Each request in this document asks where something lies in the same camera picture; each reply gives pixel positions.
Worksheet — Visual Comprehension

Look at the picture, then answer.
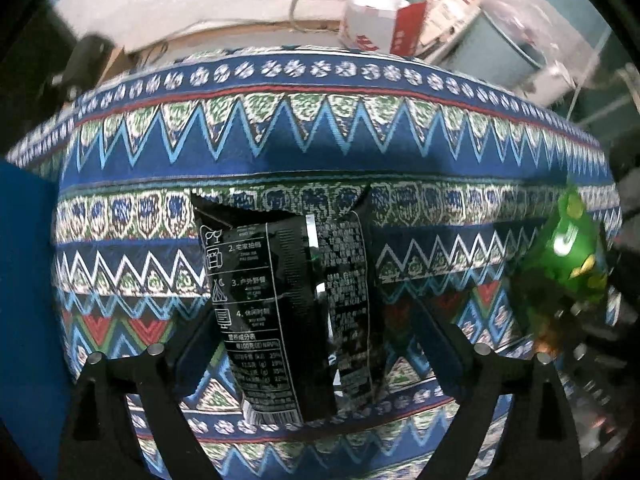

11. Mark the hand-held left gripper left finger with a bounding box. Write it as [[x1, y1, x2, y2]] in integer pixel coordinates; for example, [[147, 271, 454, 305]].
[[57, 305, 233, 480]]

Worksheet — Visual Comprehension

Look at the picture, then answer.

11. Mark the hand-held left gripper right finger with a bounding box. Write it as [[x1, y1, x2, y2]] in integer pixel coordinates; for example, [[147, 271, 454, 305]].
[[410, 307, 586, 480]]

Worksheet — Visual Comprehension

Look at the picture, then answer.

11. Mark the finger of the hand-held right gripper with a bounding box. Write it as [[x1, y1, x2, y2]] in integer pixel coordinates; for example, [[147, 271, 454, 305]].
[[602, 152, 640, 211], [560, 300, 626, 376]]

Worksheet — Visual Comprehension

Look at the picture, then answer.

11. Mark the green snack bag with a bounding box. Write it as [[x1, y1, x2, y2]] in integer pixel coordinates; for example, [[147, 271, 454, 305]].
[[517, 185, 611, 356]]

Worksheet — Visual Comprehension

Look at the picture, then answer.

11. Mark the glossy black snack packet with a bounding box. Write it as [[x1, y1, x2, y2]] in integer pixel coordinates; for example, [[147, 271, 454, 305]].
[[190, 182, 388, 423]]

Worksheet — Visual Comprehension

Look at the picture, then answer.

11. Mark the blue cardboard box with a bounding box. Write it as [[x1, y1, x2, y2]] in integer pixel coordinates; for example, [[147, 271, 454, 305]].
[[0, 159, 81, 466]]

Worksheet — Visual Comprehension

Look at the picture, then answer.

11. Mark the light blue bin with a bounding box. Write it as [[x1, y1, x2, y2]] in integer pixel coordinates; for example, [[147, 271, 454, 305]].
[[440, 0, 551, 96]]

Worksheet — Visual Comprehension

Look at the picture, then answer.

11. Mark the stack of white boxes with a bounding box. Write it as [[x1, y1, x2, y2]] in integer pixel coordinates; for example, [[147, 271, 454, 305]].
[[420, 0, 488, 53]]

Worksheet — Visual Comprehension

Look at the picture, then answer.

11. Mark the patterned blue tablecloth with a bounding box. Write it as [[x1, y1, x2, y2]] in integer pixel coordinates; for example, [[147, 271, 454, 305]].
[[5, 47, 621, 480]]

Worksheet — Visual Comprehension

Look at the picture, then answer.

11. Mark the white and red cardboard box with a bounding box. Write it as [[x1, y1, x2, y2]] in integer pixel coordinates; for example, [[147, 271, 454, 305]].
[[339, 0, 432, 57]]

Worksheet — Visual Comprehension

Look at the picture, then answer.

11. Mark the large black object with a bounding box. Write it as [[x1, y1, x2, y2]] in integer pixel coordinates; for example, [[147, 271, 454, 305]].
[[0, 0, 88, 161]]

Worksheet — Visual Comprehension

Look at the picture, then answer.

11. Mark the small black device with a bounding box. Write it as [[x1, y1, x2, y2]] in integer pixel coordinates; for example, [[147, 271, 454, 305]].
[[50, 34, 117, 103]]

